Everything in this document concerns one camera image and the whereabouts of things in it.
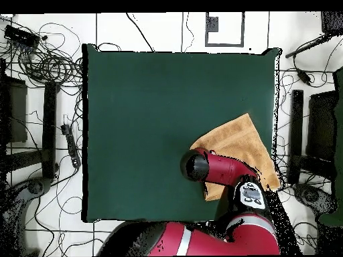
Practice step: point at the yellow terry towel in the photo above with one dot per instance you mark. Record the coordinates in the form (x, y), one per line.
(241, 139)

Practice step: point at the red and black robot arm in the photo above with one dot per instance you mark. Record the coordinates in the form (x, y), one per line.
(225, 168)

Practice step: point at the black flat panel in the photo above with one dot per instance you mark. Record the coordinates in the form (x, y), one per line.
(321, 125)

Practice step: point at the black flat box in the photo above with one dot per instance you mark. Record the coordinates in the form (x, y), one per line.
(16, 112)

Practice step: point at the dark green table cloth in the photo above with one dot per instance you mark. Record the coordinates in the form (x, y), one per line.
(120, 93)

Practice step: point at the black power strip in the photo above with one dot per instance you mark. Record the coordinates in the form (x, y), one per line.
(71, 144)

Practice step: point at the long black bar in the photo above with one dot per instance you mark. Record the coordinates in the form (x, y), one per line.
(296, 128)
(49, 128)

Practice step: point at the grey wheeled stand base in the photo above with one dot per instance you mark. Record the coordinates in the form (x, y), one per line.
(310, 196)
(34, 187)

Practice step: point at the black power adapter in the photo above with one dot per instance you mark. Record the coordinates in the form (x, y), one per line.
(304, 77)

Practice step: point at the black rod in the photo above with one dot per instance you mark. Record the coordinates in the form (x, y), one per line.
(308, 46)

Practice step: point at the black electronics box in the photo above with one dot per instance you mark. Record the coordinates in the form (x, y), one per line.
(21, 36)

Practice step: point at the black square box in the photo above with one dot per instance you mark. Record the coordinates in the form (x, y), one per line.
(332, 22)

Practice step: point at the grey floor outlet frame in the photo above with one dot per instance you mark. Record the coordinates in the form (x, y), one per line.
(212, 24)

